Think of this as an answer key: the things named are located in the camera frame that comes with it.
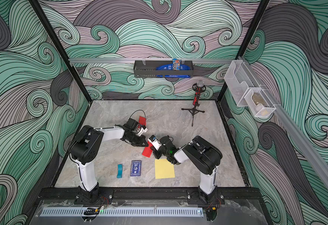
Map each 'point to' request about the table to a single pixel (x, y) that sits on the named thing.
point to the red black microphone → (197, 87)
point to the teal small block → (119, 171)
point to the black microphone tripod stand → (193, 111)
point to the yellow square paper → (164, 169)
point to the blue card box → (135, 169)
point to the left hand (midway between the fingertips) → (147, 143)
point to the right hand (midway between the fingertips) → (153, 146)
